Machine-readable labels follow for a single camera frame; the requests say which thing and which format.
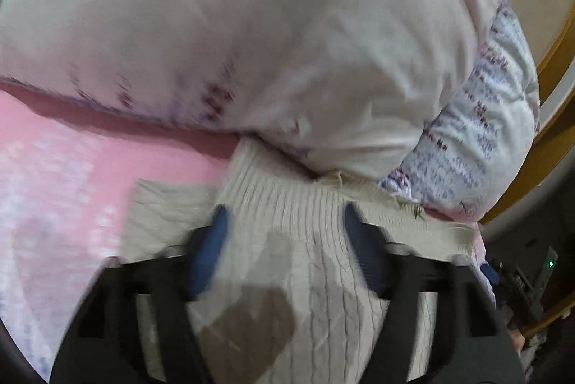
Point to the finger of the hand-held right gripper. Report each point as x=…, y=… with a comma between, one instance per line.
x=489, y=275

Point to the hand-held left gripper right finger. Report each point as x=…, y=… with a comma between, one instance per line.
x=364, y=254

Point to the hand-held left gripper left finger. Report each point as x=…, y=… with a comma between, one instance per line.
x=210, y=251

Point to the white purple-print pillow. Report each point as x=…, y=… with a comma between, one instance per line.
x=476, y=132

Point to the pink bed sheet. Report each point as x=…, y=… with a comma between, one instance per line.
x=81, y=168

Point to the large white pillow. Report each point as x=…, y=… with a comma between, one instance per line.
x=233, y=29

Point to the wooden bed frame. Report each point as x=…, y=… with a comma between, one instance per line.
x=555, y=69

